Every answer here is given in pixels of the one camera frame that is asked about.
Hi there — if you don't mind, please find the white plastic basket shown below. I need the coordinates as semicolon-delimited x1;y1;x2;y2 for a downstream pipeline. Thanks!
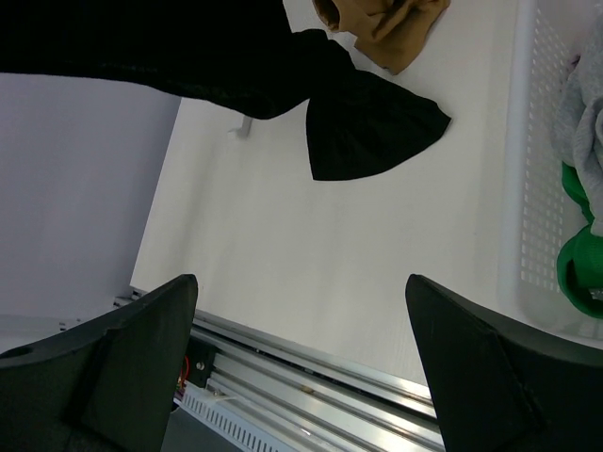
497;1;602;348

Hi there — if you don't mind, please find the black tank top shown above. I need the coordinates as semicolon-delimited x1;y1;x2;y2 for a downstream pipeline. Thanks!
1;1;450;181

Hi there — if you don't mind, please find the brown tank top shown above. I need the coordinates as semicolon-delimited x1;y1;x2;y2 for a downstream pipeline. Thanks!
313;0;450;74

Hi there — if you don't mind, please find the green tank top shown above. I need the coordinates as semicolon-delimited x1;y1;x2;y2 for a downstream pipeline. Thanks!
557;163;602;319

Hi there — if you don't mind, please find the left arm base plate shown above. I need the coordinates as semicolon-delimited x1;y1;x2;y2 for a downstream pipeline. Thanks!
176;338;218;392

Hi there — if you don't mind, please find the aluminium front rail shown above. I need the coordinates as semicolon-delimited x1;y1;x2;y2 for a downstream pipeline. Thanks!
164;311;445;451

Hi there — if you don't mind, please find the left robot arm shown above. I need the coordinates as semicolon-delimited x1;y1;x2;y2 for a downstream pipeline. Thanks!
0;315;83;353

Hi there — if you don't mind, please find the white slotted cable duct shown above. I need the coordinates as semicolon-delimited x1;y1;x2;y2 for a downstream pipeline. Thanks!
180;385;300;451

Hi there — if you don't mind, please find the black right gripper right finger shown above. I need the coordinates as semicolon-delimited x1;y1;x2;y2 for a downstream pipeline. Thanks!
405;275;602;451

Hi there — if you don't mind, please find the white garment rack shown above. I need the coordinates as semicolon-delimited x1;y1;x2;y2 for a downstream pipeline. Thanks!
229;116;253;140

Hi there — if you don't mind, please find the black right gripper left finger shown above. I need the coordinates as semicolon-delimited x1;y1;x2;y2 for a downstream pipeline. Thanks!
1;274;198;451

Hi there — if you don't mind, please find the grey tank top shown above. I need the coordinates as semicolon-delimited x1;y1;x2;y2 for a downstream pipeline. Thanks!
551;32;602;217

